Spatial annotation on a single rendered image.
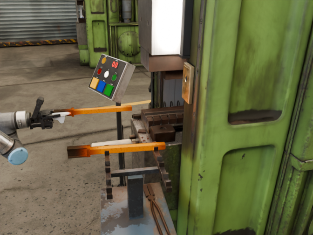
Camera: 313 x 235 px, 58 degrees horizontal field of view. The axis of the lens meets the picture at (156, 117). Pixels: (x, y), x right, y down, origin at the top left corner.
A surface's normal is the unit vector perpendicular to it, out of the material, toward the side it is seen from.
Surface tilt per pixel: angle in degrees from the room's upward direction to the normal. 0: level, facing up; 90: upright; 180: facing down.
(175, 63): 90
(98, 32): 90
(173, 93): 90
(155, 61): 90
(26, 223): 0
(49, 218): 0
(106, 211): 0
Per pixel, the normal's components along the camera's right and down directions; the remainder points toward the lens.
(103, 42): 0.28, 0.41
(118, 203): 0.01, -0.91
